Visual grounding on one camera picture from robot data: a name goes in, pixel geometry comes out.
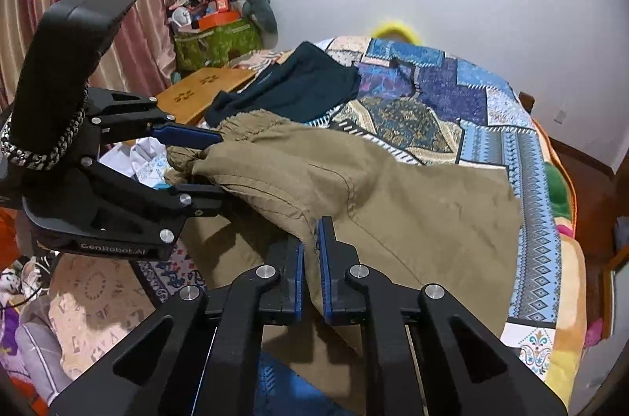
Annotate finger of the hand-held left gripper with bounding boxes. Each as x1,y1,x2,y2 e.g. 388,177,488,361
74,155,231,260
86,87,225,153

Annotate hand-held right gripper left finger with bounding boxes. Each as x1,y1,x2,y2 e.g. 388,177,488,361
49,236,306,416

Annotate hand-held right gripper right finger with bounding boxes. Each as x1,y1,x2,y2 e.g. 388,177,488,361
316,216,569,416

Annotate khaki pants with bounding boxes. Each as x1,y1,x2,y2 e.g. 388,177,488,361
165,109,522,416

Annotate wooden folding table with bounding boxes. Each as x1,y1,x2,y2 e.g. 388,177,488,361
155,67,257,126

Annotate white printed cloth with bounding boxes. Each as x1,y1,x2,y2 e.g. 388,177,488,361
101,136,174,191

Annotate green patterned storage box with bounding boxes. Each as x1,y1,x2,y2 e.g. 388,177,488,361
173,19,262,73

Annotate orange box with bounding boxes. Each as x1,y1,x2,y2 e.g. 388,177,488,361
197,11,241,31

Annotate dark teal garment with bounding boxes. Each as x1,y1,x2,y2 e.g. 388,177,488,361
204,41,361,128

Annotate grey plush toy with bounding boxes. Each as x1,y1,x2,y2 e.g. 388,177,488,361
205,0,279,34

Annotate beige patterned blanket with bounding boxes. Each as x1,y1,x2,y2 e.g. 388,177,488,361
47,251,163,380

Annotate blue patchwork printed blanket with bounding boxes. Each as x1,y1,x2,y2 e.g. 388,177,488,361
231,35,564,379

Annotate yellow plush object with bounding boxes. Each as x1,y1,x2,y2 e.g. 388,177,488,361
370,19,422,44

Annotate orange fleece blanket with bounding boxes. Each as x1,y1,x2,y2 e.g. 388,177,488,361
531,116,589,402

